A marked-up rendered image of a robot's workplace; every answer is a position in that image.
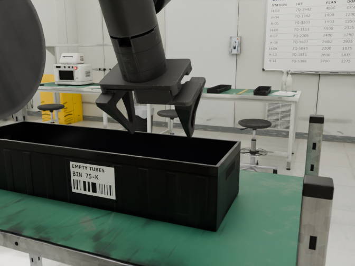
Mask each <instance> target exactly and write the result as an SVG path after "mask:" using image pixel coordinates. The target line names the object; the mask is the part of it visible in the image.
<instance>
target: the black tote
mask: <svg viewBox="0 0 355 266"><path fill-rule="evenodd" d="M240 149H241V141H236V140H224V139H213V138H202V137H191V139H188V137H187V136H180V135H169V134H158V133H152V132H140V131H135V132H134V133H133V134H131V133H130V132H128V131H127V130H118V129H107V128H96V127H85V126H74V125H63V124H57V123H45V122H34V121H20V122H15V123H11V124H8V125H3V126H0V189H3V190H6V191H11V192H17V193H22V194H27V195H32V196H37V197H43V198H48V199H51V200H56V201H62V202H67V203H72V204H77V205H82V206H87V207H93V208H98V209H101V210H107V211H112V212H117V213H122V214H127V215H132V216H138V217H143V218H146V219H151V220H157V221H162V222H167V223H172V224H177V225H183V226H188V227H193V228H197V229H202V230H207V231H212V232H216V231H217V230H218V228H219V226H220V224H221V223H222V221H223V219H224V218H225V216H226V214H227V212H228V211H229V209H230V207H231V205H232V203H233V202H234V200H235V198H236V196H237V195H238V193H239V172H240Z"/></svg>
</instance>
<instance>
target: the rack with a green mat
mask: <svg viewBox="0 0 355 266"><path fill-rule="evenodd" d="M323 126H324V115H310V118H309V130H308V137H307V148H306V160H305V171H304V177H298V176H289V175H281V174H272V173H264V172H256V171H250V170H242V169H240V172H239V193H238V195H237V196H236V198H235V200H234V202H233V203H232V205H231V207H230V209H229V211H228V212H227V214H226V216H225V218H224V219H223V221H222V223H221V224H220V226H219V228H218V230H217V231H216V232H212V231H207V230H202V229H197V228H193V227H188V226H183V225H177V224H172V223H167V222H162V221H157V220H151V219H148V218H143V217H138V216H132V215H127V214H122V213H117V212H112V211H107V210H101V209H98V208H93V207H87V206H82V205H77V204H72V203H67V202H62V201H56V200H53V199H48V198H43V197H37V196H32V195H27V194H22V193H17V192H11V191H6V190H3V189H0V246H3V247H6V248H10V249H13V250H17V251H21V252H25V253H28V254H29V257H30V266H43V264H42V258H46V259H49V260H53V261H56V262H60V263H64V264H67V265H71V266H325V265H326V255H327V250H328V241H329V231H330V223H331V213H332V204H333V195H334V183H333V179H332V178H331V177H322V176H319V168H320V157H321V147H322V137H323Z"/></svg>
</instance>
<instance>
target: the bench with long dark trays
mask: <svg viewBox="0 0 355 266"><path fill-rule="evenodd" d="M253 90H254V89H233V88H231V89H229V90H227V91H224V92H222V93H207V88H205V87H204V89H203V92H202V96H201V99H200V100H218V101H238V102H259V103H280V104H291V118H290V126H289V139H288V152H287V153H286V152H280V151H270V150H267V152H268V155H274V156H285V157H287V166H286V167H288V168H287V169H286V170H291V169H290V168H289V167H291V156H292V154H294V153H293V151H294V145H295V132H296V119H297V106H298V101H299V99H300V96H301V93H302V91H292V92H295V93H297V94H294V95H291V96H282V95H275V94H272V93H275V92H279V91H281V90H271V91H270V93H269V94H268V95H267V96H256V95H254V93H253ZM147 132H152V130H151V104H147ZM166 133H168V134H169V135H170V133H171V120H170V118H168V129H167V130H165V131H163V132H161V133H160V134H166ZM250 150H251V149H244V150H241V151H240V152H245V153H246V152H249V151H250ZM256 150H257V151H259V152H258V153H260V154H266V152H264V151H262V150H258V149H256Z"/></svg>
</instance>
